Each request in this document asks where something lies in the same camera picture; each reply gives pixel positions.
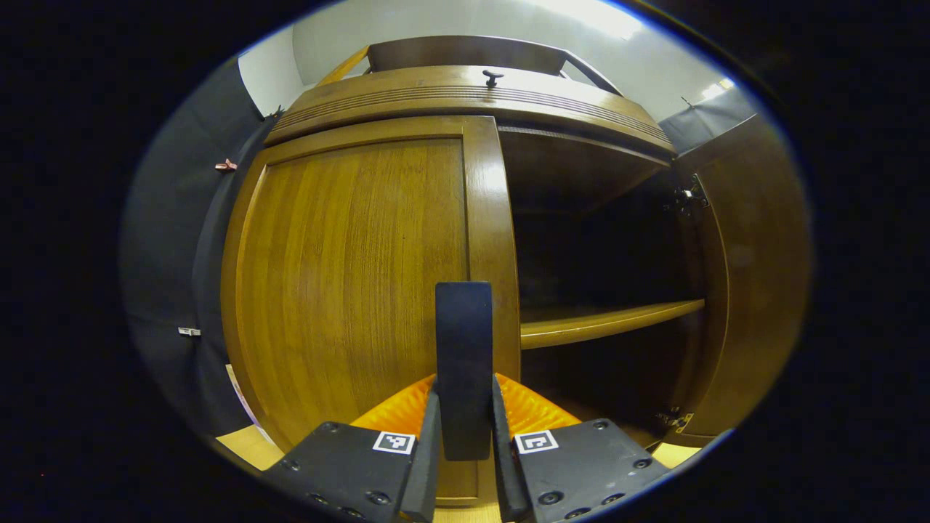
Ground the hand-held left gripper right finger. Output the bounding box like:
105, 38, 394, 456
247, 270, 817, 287
492, 373, 671, 523

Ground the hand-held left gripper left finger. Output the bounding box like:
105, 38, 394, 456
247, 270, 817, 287
262, 374, 442, 523

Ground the black door handle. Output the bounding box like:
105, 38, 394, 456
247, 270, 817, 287
434, 281, 493, 462

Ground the wooden shoe cabinet door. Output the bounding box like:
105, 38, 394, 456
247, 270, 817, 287
220, 115, 522, 507
658, 113, 813, 447

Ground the wooden double-door shoe cabinet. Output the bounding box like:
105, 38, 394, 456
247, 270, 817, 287
263, 35, 709, 445

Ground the metal door hinge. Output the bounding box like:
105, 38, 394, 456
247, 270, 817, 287
665, 174, 711, 219
654, 408, 695, 434

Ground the wooden inner shelf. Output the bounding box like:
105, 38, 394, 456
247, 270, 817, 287
519, 299, 705, 350

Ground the black backdrop cloth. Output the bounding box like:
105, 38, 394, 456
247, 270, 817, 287
120, 58, 284, 437
658, 86, 760, 153

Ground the wooden ribbed drawer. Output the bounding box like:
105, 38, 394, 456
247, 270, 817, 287
263, 65, 676, 155

